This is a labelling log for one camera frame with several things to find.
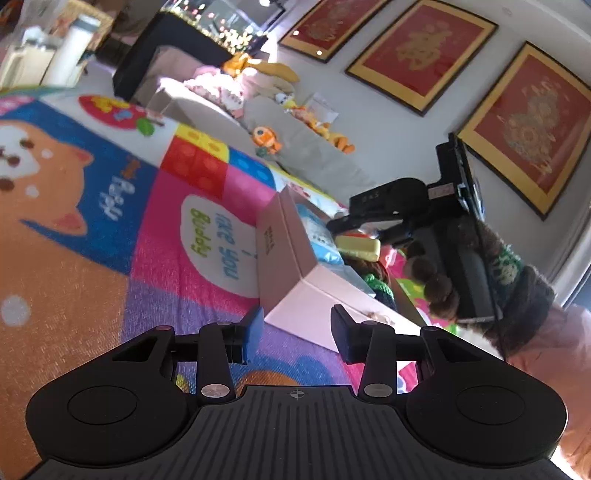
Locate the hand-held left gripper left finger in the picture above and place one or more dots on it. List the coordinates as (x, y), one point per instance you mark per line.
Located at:
(255, 330)

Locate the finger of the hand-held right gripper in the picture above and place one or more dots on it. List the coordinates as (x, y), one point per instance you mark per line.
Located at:
(388, 194)
(364, 226)

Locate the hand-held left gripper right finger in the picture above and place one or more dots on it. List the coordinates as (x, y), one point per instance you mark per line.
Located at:
(342, 337)

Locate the yellow plastic toy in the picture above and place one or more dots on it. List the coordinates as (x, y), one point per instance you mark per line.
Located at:
(358, 247)

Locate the blue tissue packet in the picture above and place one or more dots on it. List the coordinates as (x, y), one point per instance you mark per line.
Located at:
(318, 235)

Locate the brown and green knitted doll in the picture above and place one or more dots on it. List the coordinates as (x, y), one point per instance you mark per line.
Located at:
(376, 286)

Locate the pink cardboard box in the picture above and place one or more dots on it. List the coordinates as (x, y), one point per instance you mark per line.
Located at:
(281, 240)

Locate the person's right forearm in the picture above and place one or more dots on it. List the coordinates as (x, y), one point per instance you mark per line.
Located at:
(568, 369)

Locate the person's right hand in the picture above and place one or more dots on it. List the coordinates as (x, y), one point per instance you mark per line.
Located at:
(512, 277)

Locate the row of orange plush toys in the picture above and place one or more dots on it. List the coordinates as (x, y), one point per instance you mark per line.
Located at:
(323, 129)

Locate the beige sofa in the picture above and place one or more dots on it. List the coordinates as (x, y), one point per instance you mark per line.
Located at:
(304, 143)

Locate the clear bag with paper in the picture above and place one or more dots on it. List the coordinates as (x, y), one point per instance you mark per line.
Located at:
(323, 104)

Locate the orange fish plush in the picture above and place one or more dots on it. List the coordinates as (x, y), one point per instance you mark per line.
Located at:
(267, 138)

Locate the small duck plush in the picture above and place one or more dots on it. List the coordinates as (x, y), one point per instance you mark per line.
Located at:
(284, 99)

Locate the red framed picture gold character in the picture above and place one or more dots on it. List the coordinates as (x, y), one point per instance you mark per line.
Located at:
(420, 50)

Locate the red framed picture gold pattern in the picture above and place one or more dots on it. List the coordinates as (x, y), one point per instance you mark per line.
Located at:
(535, 124)

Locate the yellow plush toy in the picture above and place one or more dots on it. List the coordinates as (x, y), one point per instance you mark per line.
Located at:
(272, 69)

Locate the small red framed picture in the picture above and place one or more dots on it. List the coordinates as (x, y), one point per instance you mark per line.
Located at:
(330, 25)

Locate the colourful printed play mat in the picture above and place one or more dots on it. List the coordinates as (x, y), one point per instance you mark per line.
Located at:
(69, 258)

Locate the white thermos bottle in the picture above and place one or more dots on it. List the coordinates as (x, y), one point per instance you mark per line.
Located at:
(71, 50)

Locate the woven basket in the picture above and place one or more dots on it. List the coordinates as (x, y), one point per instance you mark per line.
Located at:
(87, 14)

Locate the white jug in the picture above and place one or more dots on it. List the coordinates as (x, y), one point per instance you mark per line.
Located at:
(21, 64)

